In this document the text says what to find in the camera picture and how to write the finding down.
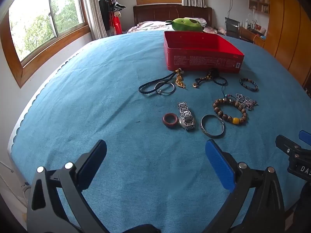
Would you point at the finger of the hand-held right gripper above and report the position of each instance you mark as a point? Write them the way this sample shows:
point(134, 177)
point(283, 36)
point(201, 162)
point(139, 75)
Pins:
point(305, 137)
point(285, 144)

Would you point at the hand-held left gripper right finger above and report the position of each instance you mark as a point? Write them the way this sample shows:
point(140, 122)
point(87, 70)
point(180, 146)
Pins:
point(218, 165)

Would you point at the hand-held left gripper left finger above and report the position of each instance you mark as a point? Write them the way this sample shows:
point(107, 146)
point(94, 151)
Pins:
point(93, 165)

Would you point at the red tin box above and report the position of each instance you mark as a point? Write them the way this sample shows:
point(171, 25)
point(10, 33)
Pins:
point(204, 51)

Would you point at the engraved silver bangle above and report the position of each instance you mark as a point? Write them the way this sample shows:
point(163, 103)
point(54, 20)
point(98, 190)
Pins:
point(211, 134)

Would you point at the silver metal wristwatch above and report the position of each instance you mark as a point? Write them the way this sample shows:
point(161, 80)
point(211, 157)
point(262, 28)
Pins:
point(185, 116)

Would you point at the blue blanket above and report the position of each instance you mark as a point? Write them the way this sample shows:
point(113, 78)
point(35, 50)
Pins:
point(97, 102)

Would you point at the red-brown stone bangle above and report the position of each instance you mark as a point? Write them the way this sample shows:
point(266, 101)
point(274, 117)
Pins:
point(165, 122)

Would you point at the wooden desk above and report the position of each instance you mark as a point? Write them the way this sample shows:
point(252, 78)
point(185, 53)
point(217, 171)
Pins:
point(252, 37)

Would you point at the wooden wardrobe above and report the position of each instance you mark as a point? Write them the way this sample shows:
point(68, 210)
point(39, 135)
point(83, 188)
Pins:
point(289, 21)

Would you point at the black office chair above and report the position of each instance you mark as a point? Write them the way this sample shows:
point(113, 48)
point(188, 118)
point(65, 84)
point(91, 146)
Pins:
point(232, 28)

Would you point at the pink plush toy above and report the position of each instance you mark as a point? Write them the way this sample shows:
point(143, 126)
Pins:
point(221, 30)

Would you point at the red bag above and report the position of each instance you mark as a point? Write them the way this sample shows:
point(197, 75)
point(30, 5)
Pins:
point(117, 24)

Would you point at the green avocado plush toy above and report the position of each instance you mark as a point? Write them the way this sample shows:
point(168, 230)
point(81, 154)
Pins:
point(187, 24)

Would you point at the patterned pillow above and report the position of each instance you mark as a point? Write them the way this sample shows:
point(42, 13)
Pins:
point(202, 21)

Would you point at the floral bedding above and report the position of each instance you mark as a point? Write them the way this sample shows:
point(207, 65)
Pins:
point(148, 25)

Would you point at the large wooden-framed window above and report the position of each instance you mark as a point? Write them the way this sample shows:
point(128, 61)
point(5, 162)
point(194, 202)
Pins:
point(48, 21)

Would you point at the white curtain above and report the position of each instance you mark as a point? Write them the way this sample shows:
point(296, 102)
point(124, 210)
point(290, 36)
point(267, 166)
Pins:
point(96, 9)

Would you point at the wooden coat rack with clothes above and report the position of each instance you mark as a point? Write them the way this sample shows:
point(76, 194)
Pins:
point(107, 7)

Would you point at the dark wooden headboard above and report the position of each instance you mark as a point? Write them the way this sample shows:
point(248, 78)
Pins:
point(155, 13)

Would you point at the wooden wall shelf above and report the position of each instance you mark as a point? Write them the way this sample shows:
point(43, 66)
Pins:
point(261, 3)

